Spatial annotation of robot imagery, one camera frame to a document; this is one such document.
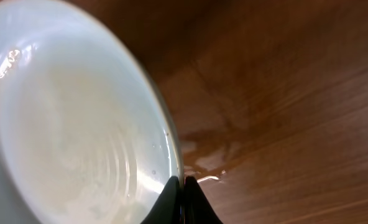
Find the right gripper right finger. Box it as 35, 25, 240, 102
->
183, 176, 223, 224

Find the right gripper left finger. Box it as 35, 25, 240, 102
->
141, 176, 181, 224

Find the white plate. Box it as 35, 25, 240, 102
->
0, 1, 183, 223

